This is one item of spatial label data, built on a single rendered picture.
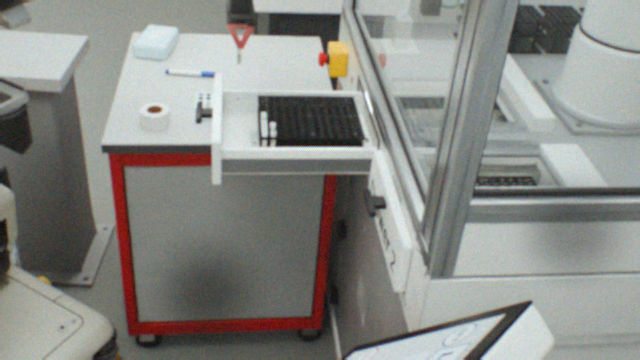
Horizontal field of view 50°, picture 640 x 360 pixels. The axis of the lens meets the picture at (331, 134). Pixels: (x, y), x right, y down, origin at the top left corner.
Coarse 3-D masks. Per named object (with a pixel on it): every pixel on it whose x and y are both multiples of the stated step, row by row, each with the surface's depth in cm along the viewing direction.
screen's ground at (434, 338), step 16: (480, 320) 71; (496, 320) 68; (416, 336) 79; (432, 336) 76; (480, 336) 67; (384, 352) 81; (400, 352) 77; (416, 352) 74; (432, 352) 70; (464, 352) 65
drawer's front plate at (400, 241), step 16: (384, 160) 135; (384, 176) 131; (384, 192) 128; (400, 208) 123; (384, 224) 128; (400, 224) 119; (384, 240) 128; (400, 240) 116; (400, 256) 116; (400, 272) 118; (400, 288) 120
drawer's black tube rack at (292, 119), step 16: (272, 96) 158; (288, 96) 159; (304, 96) 160; (320, 96) 160; (272, 112) 153; (288, 112) 153; (304, 112) 154; (320, 112) 154; (336, 112) 155; (352, 112) 155; (288, 128) 148; (304, 128) 148; (320, 128) 148; (336, 128) 149; (352, 128) 150; (288, 144) 148; (304, 144) 148; (320, 144) 148; (336, 144) 149; (352, 144) 149
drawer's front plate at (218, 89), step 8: (216, 80) 157; (216, 88) 154; (216, 96) 151; (216, 104) 148; (216, 112) 145; (216, 120) 142; (216, 128) 140; (216, 136) 137; (216, 144) 136; (216, 152) 137; (216, 160) 139; (216, 168) 140; (216, 176) 141
